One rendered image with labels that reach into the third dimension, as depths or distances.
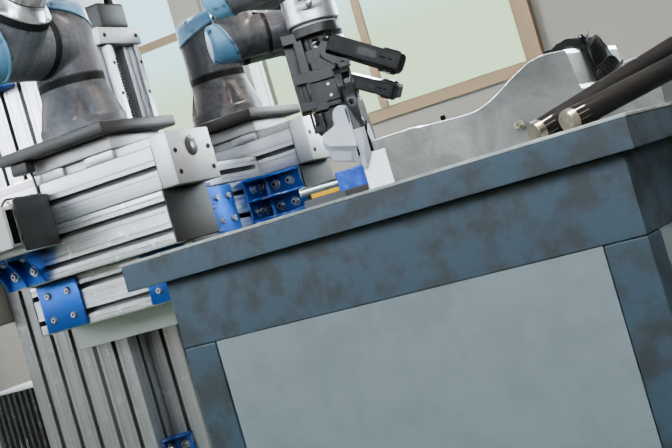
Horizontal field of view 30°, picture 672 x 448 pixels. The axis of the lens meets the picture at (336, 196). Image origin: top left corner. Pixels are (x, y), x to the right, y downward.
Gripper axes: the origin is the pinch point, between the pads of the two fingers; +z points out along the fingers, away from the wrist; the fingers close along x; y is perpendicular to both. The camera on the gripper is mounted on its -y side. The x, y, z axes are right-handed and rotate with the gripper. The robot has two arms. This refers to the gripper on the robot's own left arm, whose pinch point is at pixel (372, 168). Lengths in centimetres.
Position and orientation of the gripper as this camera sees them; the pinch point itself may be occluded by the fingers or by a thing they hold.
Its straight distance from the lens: 221.0
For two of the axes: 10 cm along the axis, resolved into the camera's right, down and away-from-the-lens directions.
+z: 2.8, 9.6, -0.2
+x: -3.4, 0.8, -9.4
